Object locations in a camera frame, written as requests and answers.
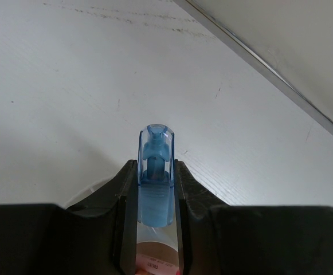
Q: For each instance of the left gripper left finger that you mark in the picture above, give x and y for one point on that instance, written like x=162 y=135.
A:
x=96 y=235

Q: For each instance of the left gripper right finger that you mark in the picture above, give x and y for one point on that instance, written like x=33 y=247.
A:
x=217 y=238

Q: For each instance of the blue transparent capped item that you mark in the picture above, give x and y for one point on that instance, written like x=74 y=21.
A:
x=156 y=166

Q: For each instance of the red and white pen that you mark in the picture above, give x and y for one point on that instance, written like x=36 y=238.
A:
x=156 y=266

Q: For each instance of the white round divided container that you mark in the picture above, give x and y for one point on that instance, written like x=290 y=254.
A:
x=154 y=249

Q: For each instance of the aluminium rail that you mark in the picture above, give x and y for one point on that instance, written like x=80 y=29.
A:
x=255 y=60

